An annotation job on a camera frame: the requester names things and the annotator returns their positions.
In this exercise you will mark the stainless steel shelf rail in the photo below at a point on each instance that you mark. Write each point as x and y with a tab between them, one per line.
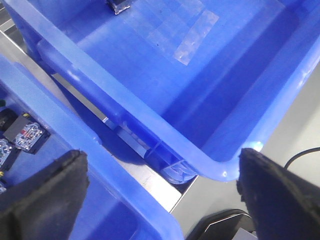
172	197

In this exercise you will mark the left blue plastic bin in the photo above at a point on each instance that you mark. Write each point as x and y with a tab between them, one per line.
116	206

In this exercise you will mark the button contact block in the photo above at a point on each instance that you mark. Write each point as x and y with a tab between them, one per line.
26	134

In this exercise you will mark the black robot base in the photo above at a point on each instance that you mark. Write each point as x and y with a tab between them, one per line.
222	225

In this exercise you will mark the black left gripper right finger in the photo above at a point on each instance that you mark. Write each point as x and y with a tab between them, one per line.
283	206

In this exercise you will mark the blue plastic bin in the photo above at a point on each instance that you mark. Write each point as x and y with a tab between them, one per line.
189	120
116	206

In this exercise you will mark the clear tape patch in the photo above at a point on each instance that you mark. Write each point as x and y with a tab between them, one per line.
176	28

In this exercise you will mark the right blue plastic bin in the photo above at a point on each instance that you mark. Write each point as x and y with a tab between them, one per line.
189	120

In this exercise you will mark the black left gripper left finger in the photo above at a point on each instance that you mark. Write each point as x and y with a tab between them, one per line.
46	205

